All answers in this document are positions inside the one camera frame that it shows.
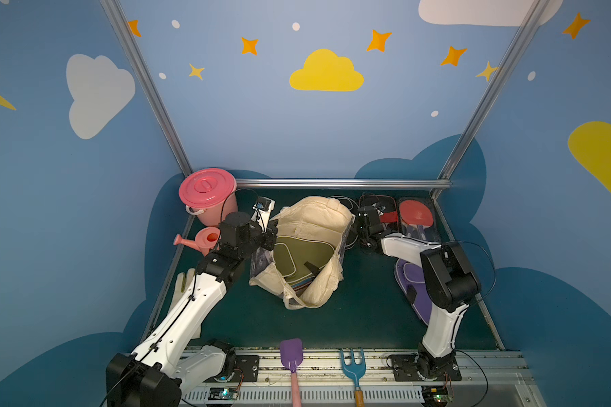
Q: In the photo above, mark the right circuit board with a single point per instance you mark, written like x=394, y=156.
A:
x=436, y=397

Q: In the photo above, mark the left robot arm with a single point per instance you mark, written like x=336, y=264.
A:
x=155, y=373

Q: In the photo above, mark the teal toy rake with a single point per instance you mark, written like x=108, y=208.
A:
x=355, y=371

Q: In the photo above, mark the olive green paddle case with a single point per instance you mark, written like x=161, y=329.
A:
x=299, y=260

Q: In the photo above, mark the black red paddle case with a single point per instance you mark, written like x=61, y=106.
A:
x=385, y=206

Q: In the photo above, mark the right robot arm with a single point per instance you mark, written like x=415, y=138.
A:
x=450, y=282

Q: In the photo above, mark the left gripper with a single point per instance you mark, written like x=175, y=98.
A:
x=269, y=239

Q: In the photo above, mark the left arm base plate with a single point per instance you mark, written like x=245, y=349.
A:
x=245, y=369

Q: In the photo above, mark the left circuit board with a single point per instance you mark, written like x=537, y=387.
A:
x=223, y=394

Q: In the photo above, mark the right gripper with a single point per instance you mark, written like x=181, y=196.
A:
x=361, y=226

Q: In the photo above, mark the circuit board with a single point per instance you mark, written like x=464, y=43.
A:
x=436, y=397
x=223, y=394

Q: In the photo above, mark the aluminium back rail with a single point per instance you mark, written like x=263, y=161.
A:
x=344, y=184

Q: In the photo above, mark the purple toy shovel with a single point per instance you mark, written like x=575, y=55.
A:
x=291, y=354

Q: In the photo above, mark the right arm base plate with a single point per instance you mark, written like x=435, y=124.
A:
x=424, y=368

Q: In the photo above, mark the pink watering can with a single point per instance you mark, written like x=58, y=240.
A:
x=205, y=240

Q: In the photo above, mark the pink bucket with lid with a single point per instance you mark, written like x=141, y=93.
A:
x=209, y=195

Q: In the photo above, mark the cream canvas tote bag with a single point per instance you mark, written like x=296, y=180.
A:
x=314, y=218

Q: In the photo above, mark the black white-piped paddle case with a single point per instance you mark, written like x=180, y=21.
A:
x=349, y=203

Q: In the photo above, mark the clear-packaged red paddle set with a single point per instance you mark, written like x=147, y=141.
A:
x=417, y=220

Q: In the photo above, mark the purple paddle case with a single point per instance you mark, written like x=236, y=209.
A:
x=410, y=279

